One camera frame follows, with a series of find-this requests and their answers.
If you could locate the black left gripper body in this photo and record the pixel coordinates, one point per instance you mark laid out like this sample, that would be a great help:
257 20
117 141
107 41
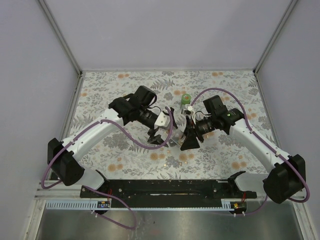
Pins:
152 132

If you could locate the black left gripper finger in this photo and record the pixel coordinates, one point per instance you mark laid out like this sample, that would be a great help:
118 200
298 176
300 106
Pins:
170 118
157 140

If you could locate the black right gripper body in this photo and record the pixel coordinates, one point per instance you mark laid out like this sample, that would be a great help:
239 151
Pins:
192 125

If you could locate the grey weekly pill organizer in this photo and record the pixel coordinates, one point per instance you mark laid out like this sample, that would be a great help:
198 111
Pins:
173 143

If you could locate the green bottle cap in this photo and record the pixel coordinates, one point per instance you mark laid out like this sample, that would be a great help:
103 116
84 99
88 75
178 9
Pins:
185 99

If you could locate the green pill bottle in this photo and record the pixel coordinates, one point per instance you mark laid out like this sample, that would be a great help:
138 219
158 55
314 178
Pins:
184 107

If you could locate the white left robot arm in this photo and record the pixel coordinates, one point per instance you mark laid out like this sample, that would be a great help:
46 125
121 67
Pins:
63 156

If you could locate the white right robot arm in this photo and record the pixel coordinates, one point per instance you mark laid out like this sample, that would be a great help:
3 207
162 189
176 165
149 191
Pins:
286 174

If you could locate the floral table mat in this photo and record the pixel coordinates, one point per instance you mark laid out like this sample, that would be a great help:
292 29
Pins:
218 157

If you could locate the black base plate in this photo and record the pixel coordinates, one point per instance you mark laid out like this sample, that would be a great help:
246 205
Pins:
142 190

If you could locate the white cable duct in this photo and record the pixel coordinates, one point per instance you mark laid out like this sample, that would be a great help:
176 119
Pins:
216 205

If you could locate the aluminium frame rail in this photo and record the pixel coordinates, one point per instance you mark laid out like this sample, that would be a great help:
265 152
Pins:
59 192

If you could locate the left aluminium corner post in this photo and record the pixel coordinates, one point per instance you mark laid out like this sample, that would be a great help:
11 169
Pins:
59 34

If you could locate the aluminium corner post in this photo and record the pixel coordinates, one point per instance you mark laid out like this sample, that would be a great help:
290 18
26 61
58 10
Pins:
59 34
275 35

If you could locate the right aluminium corner post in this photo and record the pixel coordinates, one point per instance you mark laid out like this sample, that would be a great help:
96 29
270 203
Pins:
275 35

